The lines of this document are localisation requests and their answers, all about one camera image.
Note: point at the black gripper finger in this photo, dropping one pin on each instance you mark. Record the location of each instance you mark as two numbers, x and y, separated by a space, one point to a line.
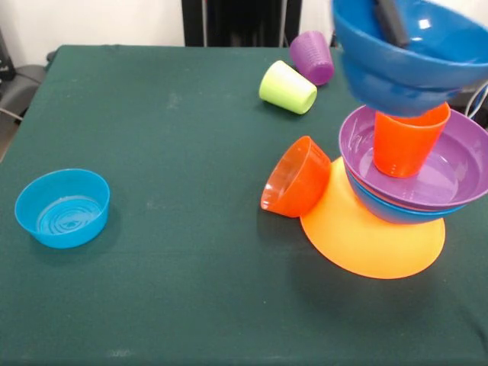
392 26

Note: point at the dark blue bowl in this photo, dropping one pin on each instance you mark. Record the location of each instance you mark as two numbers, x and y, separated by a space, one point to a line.
381 76

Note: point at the orange cup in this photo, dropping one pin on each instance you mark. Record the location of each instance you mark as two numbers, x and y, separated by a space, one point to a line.
404 148

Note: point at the green cup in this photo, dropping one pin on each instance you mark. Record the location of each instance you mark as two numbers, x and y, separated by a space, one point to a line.
286 87

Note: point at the purple bowl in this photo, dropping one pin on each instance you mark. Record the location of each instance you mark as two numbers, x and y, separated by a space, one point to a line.
465 160

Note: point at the small orange bowl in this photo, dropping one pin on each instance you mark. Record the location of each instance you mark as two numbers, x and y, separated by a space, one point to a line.
301 179

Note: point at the large light blue bowl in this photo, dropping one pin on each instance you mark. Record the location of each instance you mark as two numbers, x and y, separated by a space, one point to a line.
381 211

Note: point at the large yellow-orange bowl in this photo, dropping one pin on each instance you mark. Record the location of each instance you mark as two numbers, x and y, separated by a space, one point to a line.
362 251

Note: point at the purple cup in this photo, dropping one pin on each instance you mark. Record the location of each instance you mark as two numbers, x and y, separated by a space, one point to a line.
314 57

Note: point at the dark green tablecloth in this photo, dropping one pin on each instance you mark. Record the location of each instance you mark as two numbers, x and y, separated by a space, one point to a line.
152 335

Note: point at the flat-bottomed light blue bowl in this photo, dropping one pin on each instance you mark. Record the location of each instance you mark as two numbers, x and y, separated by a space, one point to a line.
26 213

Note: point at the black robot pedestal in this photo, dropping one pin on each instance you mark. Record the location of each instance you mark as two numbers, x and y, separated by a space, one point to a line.
236 19

